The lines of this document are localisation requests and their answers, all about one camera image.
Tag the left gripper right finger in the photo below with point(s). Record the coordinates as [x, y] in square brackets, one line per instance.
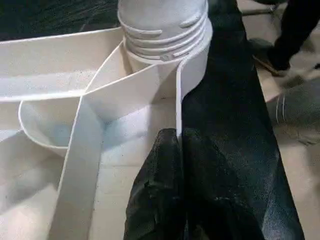
[215, 197]

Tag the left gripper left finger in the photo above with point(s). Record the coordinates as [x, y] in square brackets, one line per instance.
[157, 195]

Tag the white plastic table top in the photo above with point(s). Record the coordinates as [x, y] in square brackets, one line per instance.
[37, 162]

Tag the white plastic table leg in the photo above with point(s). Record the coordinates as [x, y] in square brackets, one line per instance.
[162, 20]

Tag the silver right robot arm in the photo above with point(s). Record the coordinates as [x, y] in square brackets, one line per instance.
[300, 107]

